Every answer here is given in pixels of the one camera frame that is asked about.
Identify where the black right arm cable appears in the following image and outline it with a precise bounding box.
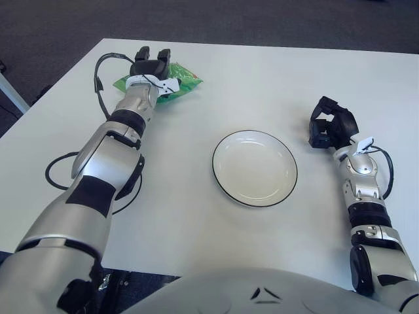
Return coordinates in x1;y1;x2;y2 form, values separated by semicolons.
369;145;394;200

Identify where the white plate with black rim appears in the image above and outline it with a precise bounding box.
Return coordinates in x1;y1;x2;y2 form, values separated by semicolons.
211;130;299;209

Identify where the white right wrist connector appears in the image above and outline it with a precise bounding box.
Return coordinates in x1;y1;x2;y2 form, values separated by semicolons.
355;136;374;155

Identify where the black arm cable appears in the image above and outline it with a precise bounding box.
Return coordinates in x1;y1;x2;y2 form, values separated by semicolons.
369;145;394;200
45;52;145;215

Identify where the green snack bag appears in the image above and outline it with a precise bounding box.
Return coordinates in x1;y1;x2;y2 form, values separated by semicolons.
113;61;203;105

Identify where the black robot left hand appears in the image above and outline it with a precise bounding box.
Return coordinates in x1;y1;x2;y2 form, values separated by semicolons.
130;46;173;81

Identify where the grey robot torso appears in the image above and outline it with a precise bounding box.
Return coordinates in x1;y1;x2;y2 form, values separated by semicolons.
122;266;419;314

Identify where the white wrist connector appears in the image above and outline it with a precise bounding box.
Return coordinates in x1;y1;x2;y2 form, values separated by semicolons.
159;77;181;96
355;136;374;155

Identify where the small silver metal bracket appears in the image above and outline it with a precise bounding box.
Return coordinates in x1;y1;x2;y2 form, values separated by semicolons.
98;273;112;292

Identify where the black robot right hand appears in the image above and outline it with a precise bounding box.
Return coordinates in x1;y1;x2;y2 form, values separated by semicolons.
308;96;359;150

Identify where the white left wrist connector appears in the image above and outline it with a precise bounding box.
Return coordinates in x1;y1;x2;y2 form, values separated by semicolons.
159;77;181;96

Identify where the white neighbouring table leg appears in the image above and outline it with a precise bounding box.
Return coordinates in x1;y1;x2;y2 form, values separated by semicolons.
0;71;30;114

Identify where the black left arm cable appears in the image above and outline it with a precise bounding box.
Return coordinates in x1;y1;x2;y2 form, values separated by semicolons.
45;52;145;215

